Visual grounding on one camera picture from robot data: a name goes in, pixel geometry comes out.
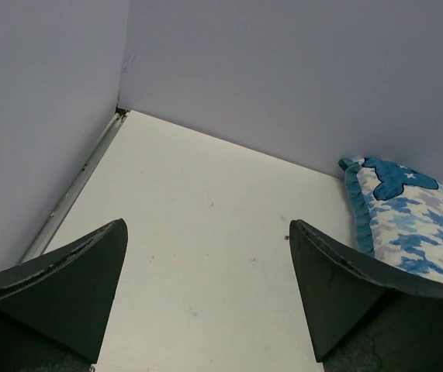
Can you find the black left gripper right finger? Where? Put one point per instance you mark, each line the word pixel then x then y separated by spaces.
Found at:
pixel 362 314

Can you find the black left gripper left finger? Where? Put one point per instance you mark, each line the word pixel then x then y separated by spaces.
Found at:
pixel 54 309

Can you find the blue ruffled pillowcase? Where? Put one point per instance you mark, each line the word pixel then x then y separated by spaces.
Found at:
pixel 398 215

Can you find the aluminium table edge rail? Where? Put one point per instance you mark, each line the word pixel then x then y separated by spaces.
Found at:
pixel 69 197

